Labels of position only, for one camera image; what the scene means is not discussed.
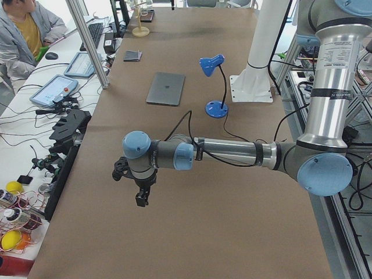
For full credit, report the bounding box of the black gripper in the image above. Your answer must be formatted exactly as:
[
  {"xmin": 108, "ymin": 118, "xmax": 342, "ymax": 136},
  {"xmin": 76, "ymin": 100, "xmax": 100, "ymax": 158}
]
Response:
[{"xmin": 131, "ymin": 168, "xmax": 158, "ymax": 207}]

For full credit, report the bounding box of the grey laptop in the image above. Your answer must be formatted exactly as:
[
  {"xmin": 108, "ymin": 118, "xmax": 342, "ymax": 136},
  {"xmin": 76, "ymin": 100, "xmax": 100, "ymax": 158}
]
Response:
[{"xmin": 146, "ymin": 72, "xmax": 185, "ymax": 106}]

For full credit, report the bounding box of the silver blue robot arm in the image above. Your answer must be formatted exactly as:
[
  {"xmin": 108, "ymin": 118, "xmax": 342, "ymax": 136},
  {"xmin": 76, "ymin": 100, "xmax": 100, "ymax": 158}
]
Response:
[{"xmin": 112, "ymin": 1, "xmax": 371, "ymax": 206}]

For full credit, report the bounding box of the black notched rack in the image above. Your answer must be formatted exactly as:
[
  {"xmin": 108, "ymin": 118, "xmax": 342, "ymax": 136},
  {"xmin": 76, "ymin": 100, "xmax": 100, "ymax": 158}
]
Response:
[{"xmin": 49, "ymin": 109, "xmax": 92, "ymax": 155}]

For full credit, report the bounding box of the blue desk lamp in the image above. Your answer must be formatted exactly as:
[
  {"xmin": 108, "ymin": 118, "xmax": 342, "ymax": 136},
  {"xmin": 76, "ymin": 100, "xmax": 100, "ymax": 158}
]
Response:
[{"xmin": 199, "ymin": 54, "xmax": 228, "ymax": 119}]

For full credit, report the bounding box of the orange fruit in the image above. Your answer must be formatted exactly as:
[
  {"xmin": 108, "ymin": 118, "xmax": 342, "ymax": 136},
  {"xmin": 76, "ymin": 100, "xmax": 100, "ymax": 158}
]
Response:
[{"xmin": 15, "ymin": 232, "xmax": 31, "ymax": 250}]

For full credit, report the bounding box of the yellow ball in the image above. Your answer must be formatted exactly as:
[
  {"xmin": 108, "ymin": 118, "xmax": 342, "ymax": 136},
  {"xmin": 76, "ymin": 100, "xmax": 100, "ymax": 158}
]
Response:
[{"xmin": 5, "ymin": 181, "xmax": 24, "ymax": 194}]

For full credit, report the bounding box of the white labelled bottle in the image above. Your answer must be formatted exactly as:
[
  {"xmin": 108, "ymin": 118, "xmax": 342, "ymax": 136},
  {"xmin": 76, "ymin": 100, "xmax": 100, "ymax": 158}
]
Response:
[{"xmin": 0, "ymin": 189, "xmax": 18, "ymax": 207}]

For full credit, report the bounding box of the teach pendant tablet near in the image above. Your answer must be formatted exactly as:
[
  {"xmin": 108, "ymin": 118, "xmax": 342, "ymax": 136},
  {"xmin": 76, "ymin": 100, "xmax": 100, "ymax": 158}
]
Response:
[{"xmin": 29, "ymin": 75, "xmax": 78, "ymax": 106}]

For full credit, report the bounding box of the teach pendant tablet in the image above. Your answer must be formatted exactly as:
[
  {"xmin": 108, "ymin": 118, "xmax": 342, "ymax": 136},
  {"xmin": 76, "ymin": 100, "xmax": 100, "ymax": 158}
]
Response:
[
  {"xmin": 64, "ymin": 52, "xmax": 95, "ymax": 78},
  {"xmin": 29, "ymin": 75, "xmax": 78, "ymax": 106}
]

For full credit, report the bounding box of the dark grey wallet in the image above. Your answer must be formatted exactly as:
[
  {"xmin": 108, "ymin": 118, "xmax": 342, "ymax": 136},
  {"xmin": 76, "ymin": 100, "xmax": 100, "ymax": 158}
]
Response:
[{"xmin": 123, "ymin": 50, "xmax": 142, "ymax": 62}]

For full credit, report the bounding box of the yellow lemon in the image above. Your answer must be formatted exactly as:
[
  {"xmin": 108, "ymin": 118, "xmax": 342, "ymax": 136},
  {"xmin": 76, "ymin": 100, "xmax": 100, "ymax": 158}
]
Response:
[{"xmin": 1, "ymin": 230, "xmax": 22, "ymax": 251}]

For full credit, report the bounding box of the teach pendant tablet far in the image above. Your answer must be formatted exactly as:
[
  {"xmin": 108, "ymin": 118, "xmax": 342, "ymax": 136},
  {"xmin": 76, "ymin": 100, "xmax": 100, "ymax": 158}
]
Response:
[{"xmin": 64, "ymin": 52, "xmax": 95, "ymax": 78}]

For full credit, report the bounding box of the black power adapter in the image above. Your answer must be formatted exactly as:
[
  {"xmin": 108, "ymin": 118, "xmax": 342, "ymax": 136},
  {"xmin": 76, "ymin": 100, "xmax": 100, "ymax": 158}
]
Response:
[{"xmin": 103, "ymin": 32, "xmax": 116, "ymax": 54}]

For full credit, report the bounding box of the wooden stand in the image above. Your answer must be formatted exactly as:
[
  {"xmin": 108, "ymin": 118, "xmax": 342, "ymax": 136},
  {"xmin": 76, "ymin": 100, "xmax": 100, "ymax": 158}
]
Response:
[{"xmin": 132, "ymin": 1, "xmax": 153, "ymax": 37}]

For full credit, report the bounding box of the black computer mouse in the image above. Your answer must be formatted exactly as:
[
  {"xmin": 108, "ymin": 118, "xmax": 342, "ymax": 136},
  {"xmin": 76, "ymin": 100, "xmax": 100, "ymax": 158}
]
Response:
[{"xmin": 45, "ymin": 52, "xmax": 59, "ymax": 60}]

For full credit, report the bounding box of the black keyboard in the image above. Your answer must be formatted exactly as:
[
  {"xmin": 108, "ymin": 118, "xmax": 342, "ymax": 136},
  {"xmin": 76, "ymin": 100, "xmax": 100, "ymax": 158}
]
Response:
[{"xmin": 88, "ymin": 23, "xmax": 103, "ymax": 48}]

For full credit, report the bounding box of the dark tray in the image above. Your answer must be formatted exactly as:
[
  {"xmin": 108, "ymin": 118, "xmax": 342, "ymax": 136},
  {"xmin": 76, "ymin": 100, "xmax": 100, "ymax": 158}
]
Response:
[{"xmin": 140, "ymin": 10, "xmax": 155, "ymax": 23}]

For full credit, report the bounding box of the person in grey jacket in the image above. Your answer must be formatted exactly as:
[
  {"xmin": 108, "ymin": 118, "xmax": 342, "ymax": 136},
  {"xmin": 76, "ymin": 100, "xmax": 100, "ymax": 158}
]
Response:
[{"xmin": 1, "ymin": 1, "xmax": 67, "ymax": 90}]

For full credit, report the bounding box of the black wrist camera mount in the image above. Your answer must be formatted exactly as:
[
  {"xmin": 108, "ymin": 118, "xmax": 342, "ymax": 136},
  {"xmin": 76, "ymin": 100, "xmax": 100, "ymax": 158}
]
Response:
[{"xmin": 112, "ymin": 156, "xmax": 133, "ymax": 181}]

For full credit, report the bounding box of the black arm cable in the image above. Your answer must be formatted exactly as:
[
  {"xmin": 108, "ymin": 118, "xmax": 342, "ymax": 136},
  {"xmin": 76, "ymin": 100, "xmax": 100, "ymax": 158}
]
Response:
[{"xmin": 162, "ymin": 109, "xmax": 264, "ymax": 168}]

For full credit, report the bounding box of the copper wire basket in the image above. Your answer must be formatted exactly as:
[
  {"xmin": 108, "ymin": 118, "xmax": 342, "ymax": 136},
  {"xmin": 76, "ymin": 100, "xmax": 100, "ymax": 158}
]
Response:
[{"xmin": 1, "ymin": 191, "xmax": 49, "ymax": 259}]

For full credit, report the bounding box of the aluminium frame post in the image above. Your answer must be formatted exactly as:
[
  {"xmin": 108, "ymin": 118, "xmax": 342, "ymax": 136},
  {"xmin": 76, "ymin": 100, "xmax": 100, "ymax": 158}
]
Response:
[{"xmin": 66, "ymin": 0, "xmax": 109, "ymax": 89}]

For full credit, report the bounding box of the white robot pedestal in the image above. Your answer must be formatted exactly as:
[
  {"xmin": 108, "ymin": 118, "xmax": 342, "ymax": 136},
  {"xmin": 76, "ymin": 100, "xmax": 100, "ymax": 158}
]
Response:
[{"xmin": 230, "ymin": 0, "xmax": 292, "ymax": 103}]

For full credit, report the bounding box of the black pedestal cable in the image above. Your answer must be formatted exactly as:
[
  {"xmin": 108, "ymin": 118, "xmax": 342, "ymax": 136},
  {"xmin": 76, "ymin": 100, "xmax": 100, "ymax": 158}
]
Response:
[{"xmin": 267, "ymin": 0, "xmax": 294, "ymax": 96}]

